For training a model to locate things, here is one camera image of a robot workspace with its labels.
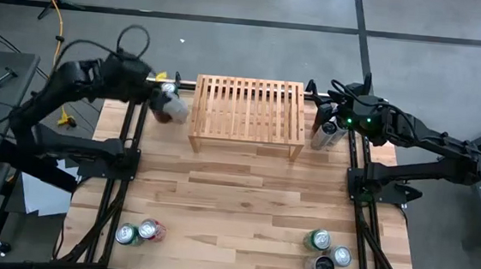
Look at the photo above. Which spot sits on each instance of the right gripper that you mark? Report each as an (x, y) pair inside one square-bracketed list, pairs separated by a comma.
[(354, 109)]

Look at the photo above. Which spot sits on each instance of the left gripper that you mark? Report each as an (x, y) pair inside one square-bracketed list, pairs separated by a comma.
[(149, 93)]

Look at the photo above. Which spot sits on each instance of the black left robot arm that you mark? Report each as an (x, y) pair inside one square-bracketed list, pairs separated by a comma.
[(72, 82)]

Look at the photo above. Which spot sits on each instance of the wooden slatted shelf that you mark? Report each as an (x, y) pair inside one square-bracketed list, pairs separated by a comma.
[(244, 143)]

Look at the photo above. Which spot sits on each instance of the yellow tape label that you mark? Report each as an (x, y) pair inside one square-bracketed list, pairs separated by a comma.
[(161, 76)]

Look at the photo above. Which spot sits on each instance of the yellow and black tool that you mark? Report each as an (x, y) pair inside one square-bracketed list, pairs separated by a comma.
[(66, 121)]

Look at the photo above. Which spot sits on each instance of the black desk support beam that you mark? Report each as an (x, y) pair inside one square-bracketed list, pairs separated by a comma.
[(36, 168)]

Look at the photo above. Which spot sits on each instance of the white paper sheets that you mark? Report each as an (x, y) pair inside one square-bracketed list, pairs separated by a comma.
[(44, 198)]

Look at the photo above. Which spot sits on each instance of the grey can with black top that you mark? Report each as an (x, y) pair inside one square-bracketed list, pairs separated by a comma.
[(319, 265)]

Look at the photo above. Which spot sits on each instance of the silver bar tool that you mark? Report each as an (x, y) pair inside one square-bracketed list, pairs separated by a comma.
[(6, 74)]

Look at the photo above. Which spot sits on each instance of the black round knob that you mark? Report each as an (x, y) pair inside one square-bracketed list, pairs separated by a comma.
[(2, 246)]

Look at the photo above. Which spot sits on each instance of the black frame clamp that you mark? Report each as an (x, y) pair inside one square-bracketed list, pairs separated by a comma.
[(178, 78), (311, 87)]

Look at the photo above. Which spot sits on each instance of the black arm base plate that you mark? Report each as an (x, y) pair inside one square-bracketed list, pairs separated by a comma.
[(391, 181), (128, 172)]

